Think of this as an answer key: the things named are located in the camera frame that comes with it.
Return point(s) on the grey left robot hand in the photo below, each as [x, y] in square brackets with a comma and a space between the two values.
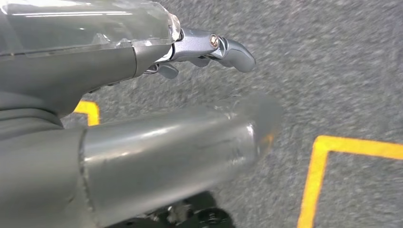
[78, 56]

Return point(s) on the yellow floor tape square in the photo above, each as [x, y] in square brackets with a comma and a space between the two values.
[91, 108]
[314, 176]

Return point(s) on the silver robot leg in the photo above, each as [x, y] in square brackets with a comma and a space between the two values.
[157, 157]

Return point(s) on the black robot foot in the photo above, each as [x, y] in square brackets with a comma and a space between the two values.
[214, 220]

